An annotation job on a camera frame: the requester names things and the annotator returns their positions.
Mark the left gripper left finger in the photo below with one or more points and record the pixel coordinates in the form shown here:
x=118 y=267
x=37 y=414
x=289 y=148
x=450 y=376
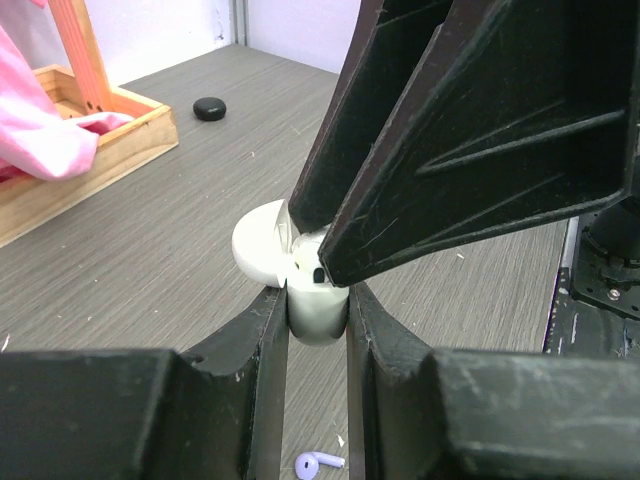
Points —
x=213 y=412

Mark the white earbud case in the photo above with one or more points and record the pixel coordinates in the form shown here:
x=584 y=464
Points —
x=262 y=248

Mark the black earbud case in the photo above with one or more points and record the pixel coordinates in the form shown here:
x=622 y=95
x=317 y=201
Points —
x=209 y=109

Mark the pink t-shirt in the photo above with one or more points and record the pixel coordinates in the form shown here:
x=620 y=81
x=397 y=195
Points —
x=35 y=139

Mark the wooden clothes rack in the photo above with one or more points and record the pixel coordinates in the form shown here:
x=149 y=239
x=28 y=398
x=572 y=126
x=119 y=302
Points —
x=78 y=90

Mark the white earbud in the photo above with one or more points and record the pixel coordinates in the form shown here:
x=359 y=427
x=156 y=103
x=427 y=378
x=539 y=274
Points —
x=305 y=250

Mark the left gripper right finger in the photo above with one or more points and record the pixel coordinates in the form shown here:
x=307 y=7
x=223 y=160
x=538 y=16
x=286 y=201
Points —
x=415 y=412

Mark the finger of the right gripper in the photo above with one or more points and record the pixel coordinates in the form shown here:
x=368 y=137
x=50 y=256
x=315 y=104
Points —
x=518 y=114
x=389 y=38

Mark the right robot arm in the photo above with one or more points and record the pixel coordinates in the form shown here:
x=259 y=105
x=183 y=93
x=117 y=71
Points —
x=607 y=250

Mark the purple earbud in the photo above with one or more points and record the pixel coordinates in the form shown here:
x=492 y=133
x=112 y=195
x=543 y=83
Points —
x=307 y=464

